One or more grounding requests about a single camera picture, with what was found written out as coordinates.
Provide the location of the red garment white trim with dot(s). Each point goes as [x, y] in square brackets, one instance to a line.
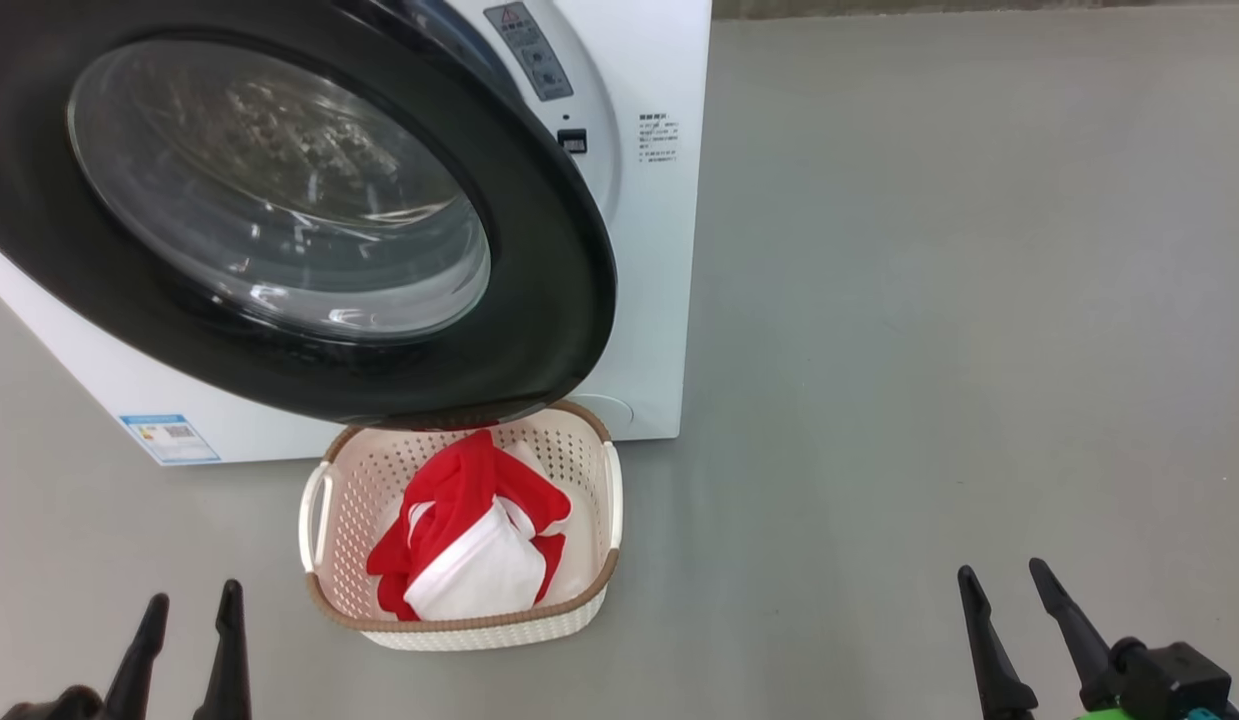
[449, 490]

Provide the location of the round drain filter cover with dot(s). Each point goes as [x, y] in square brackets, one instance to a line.
[609, 410]

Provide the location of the grey warning panel sticker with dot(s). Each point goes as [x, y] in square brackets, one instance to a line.
[531, 50]

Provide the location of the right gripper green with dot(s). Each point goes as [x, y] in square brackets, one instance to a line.
[1104, 714]

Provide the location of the blue energy label sticker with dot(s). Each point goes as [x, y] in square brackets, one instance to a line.
[171, 440]

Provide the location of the black round glass washer door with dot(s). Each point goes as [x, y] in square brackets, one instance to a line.
[539, 280]

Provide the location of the white front-load washing machine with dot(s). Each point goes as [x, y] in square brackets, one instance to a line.
[659, 300]

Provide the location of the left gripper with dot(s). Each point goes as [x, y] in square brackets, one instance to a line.
[54, 705]

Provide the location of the black door latch socket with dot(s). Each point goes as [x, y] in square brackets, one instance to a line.
[572, 141]

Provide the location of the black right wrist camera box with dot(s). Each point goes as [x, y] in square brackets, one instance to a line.
[1174, 680]

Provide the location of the small printed text sticker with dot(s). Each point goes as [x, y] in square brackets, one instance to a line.
[658, 138]

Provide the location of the cream perforated basket brown rim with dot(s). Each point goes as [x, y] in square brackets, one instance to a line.
[479, 632]

